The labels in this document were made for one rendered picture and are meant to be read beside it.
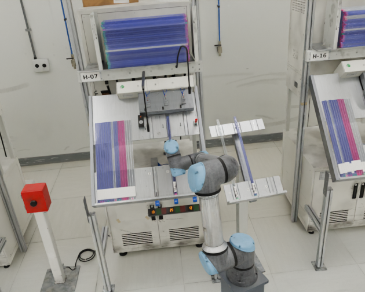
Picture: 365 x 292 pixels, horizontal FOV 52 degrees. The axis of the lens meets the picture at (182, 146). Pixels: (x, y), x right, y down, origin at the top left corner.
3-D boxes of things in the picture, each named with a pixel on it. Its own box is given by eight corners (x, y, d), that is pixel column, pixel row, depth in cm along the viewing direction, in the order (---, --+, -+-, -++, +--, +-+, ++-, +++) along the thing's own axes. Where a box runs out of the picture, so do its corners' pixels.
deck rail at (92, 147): (97, 207, 221) (95, 205, 216) (94, 207, 221) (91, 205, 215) (93, 99, 244) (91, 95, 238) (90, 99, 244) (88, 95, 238)
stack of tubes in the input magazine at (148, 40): (190, 61, 229) (188, 15, 216) (107, 69, 227) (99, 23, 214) (188, 57, 240) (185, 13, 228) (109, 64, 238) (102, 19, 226)
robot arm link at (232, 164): (247, 152, 159) (202, 146, 205) (225, 158, 155) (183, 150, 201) (252, 178, 161) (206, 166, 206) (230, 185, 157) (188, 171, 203)
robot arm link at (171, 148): (166, 156, 191) (161, 141, 191) (166, 157, 202) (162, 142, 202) (181, 152, 191) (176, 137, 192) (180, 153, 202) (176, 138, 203)
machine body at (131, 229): (208, 249, 279) (204, 179, 251) (115, 259, 276) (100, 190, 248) (197, 199, 337) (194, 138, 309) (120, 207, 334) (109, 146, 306)
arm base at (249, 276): (263, 279, 180) (264, 263, 176) (237, 291, 175) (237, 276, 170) (245, 259, 193) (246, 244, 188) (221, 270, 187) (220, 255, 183)
